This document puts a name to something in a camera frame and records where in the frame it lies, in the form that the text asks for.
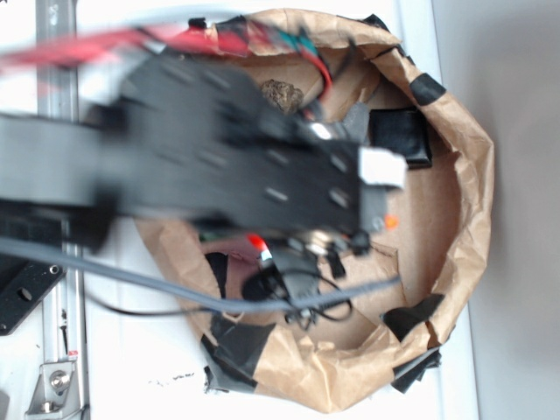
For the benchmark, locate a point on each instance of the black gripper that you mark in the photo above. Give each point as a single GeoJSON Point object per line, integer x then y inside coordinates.
{"type": "Point", "coordinates": [323, 176]}

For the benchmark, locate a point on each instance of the orange carrot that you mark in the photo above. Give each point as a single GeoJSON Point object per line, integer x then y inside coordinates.
{"type": "Point", "coordinates": [391, 221]}

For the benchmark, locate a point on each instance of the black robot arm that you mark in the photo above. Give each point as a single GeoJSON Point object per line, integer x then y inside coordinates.
{"type": "Point", "coordinates": [198, 142]}

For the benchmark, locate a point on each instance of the brown rock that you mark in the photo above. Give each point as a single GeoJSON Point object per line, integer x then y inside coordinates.
{"type": "Point", "coordinates": [283, 95]}

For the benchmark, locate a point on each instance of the black rectangular block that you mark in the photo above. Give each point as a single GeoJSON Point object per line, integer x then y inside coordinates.
{"type": "Point", "coordinates": [403, 131]}

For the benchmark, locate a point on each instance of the crumpled brown paper bag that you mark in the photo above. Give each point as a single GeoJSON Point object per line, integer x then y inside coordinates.
{"type": "Point", "coordinates": [440, 248]}

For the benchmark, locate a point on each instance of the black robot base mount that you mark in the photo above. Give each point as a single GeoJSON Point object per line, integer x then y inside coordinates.
{"type": "Point", "coordinates": [24, 284]}

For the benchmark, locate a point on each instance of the metal corner bracket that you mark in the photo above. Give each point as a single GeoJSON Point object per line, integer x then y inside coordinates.
{"type": "Point", "coordinates": [53, 396]}

